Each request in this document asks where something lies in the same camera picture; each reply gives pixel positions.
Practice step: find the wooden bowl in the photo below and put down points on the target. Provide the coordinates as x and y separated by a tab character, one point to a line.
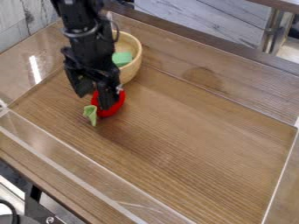
127	43

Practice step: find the red felt fruit green leaf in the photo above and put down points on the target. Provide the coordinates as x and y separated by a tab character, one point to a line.
94	112

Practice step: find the green rectangular block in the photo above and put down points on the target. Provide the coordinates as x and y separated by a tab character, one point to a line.
122	58

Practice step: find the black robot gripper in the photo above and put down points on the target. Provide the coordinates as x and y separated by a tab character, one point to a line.
88	64

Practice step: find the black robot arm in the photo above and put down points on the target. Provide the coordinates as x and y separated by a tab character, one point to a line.
80	14

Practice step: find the metal table leg background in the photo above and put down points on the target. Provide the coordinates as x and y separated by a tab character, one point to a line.
277	30

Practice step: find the clear acrylic tray wall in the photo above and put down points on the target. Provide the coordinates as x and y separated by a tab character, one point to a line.
199	151

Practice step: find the black metal table frame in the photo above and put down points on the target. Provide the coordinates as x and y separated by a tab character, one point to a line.
44	209

